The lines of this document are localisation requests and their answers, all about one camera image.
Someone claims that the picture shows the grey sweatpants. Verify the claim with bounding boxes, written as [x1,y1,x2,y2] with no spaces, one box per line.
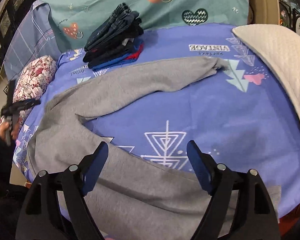
[27,56,282,240]

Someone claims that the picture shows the person's left hand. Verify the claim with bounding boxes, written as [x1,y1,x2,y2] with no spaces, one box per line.
[0,121,19,141]

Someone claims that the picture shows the red floral pillow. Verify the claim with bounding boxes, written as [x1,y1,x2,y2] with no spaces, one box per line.
[12,55,58,128]

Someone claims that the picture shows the blue plaid pillow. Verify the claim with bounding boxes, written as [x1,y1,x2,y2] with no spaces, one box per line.
[4,1,61,80]

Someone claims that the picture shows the purple patterned bed sheet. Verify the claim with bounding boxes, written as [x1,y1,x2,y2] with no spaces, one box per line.
[13,23,300,240]

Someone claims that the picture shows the teal heart pattern blanket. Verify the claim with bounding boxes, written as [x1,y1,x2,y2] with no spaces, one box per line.
[40,0,249,52]

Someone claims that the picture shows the stack of dark folded clothes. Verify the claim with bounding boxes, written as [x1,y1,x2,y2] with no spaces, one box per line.
[83,3,143,70]

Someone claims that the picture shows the white quilted pillow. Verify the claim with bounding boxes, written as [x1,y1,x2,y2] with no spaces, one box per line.
[232,24,300,120]

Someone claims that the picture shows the beige wooden headboard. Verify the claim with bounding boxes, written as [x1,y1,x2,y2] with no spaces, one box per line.
[248,0,280,25]

